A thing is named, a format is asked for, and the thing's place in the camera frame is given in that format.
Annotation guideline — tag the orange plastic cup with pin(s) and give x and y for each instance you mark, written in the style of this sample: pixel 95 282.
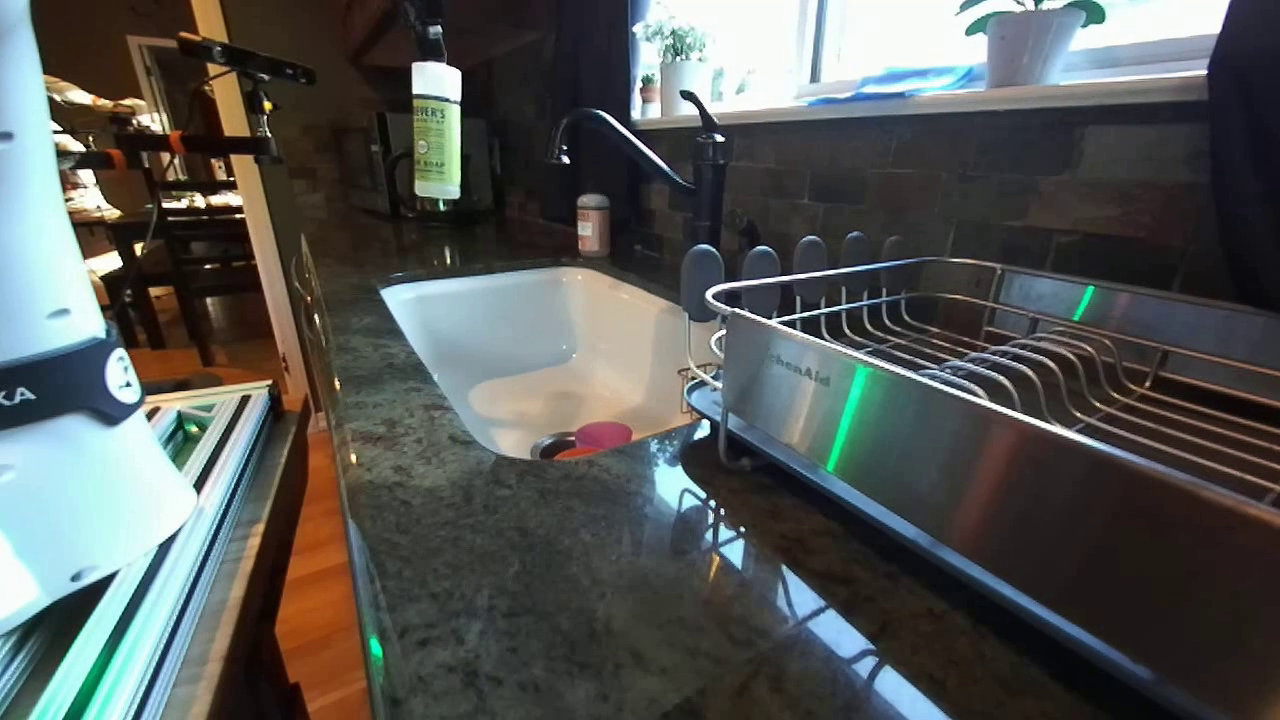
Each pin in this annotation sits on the orange plastic cup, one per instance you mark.
pixel 553 448

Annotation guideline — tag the black camera on stand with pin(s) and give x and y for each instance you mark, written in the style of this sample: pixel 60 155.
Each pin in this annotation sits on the black camera on stand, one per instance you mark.
pixel 246 60

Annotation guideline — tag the dark wooden chair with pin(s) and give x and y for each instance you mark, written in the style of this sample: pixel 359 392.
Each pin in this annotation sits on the dark wooden chair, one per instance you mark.
pixel 203 266

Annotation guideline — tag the blue cloth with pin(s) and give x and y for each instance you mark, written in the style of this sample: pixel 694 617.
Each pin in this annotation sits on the blue cloth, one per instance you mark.
pixel 904 83

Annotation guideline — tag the black kitchen faucet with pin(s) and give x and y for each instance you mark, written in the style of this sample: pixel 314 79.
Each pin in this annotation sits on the black kitchen faucet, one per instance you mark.
pixel 708 174

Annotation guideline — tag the robot mounting stand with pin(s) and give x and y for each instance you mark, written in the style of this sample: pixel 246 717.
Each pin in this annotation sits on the robot mounting stand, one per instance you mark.
pixel 203 533

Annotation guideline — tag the small plant in white pot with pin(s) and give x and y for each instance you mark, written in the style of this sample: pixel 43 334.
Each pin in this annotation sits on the small plant in white pot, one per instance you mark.
pixel 1026 44

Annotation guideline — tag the green soap bottle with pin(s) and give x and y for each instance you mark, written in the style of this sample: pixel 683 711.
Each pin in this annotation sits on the green soap bottle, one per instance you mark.
pixel 438 135

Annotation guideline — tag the white kitchen sink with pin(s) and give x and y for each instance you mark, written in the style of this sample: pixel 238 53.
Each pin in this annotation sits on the white kitchen sink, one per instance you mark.
pixel 534 334

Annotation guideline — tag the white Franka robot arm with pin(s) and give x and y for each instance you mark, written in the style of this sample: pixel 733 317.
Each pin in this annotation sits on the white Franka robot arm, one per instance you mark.
pixel 53 464

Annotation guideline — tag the orange soap bottle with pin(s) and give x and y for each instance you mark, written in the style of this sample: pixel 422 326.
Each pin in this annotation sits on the orange soap bottle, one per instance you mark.
pixel 593 225

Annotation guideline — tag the kitchen window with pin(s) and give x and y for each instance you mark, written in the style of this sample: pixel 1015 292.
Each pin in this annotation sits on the kitchen window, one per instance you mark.
pixel 881 41

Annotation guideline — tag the black countertop appliance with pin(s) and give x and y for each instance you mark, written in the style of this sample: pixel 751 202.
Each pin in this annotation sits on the black countertop appliance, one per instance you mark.
pixel 486 162

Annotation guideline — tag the stainless steel dish rack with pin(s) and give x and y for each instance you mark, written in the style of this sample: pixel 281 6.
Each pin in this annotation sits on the stainless steel dish rack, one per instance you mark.
pixel 1001 482

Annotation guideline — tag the bushy plant in white pot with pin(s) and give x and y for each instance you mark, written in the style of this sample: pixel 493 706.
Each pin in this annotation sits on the bushy plant in white pot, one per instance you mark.
pixel 676 83

